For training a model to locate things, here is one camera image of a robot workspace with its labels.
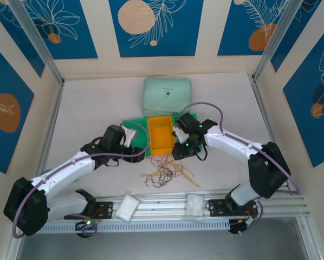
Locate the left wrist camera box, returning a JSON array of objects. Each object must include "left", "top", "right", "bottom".
[{"left": 123, "top": 128, "right": 139, "bottom": 147}]

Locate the aluminium corner post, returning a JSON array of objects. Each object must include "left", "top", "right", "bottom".
[
  {"left": 252, "top": 0, "right": 301, "bottom": 79},
  {"left": 9, "top": 0, "right": 65, "bottom": 85}
]

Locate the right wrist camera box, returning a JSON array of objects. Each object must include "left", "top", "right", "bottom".
[{"left": 172, "top": 126, "right": 190, "bottom": 144}]

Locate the clear plastic bag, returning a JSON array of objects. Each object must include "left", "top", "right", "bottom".
[{"left": 184, "top": 192, "right": 206, "bottom": 223}]

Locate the orange plastic bin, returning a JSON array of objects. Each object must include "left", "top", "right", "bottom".
[{"left": 147, "top": 115, "right": 178, "bottom": 157}]

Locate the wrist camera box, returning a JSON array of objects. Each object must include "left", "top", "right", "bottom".
[
  {"left": 123, "top": 128, "right": 139, "bottom": 147},
  {"left": 172, "top": 126, "right": 190, "bottom": 144}
]

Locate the ribbed aluminium frame rail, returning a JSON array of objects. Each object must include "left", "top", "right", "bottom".
[{"left": 11, "top": 189, "right": 313, "bottom": 223}]

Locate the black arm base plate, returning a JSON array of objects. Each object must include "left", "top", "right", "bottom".
[
  {"left": 208, "top": 199, "right": 260, "bottom": 217},
  {"left": 63, "top": 201, "right": 114, "bottom": 220}
]

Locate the slotted grey cable duct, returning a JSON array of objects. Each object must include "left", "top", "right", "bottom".
[{"left": 23, "top": 219, "right": 231, "bottom": 234}]

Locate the green plastic bin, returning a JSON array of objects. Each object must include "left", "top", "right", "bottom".
[
  {"left": 123, "top": 116, "right": 152, "bottom": 157},
  {"left": 172, "top": 112, "right": 205, "bottom": 153}
]

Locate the small circuit board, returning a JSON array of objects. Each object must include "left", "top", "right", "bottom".
[
  {"left": 75, "top": 218, "right": 99, "bottom": 231},
  {"left": 229, "top": 218, "right": 259, "bottom": 236}
]

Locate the aluminium side rail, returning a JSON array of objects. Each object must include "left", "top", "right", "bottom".
[
  {"left": 29, "top": 80, "right": 66, "bottom": 190},
  {"left": 249, "top": 75, "right": 293, "bottom": 194}
]

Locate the white plastic bag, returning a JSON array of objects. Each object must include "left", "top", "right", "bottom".
[{"left": 115, "top": 191, "right": 144, "bottom": 223}]

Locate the mint green zip pouch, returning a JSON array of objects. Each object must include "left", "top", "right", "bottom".
[{"left": 140, "top": 76, "right": 193, "bottom": 118}]

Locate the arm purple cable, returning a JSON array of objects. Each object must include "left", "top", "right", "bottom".
[
  {"left": 12, "top": 121, "right": 149, "bottom": 239},
  {"left": 179, "top": 101, "right": 301, "bottom": 231}
]

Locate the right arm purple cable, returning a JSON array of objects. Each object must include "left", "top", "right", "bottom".
[{"left": 179, "top": 101, "right": 301, "bottom": 231}]

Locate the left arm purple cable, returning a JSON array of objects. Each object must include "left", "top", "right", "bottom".
[{"left": 12, "top": 121, "right": 149, "bottom": 239}]

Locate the thin red cable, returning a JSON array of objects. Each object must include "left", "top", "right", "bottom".
[{"left": 150, "top": 154, "right": 183, "bottom": 187}]

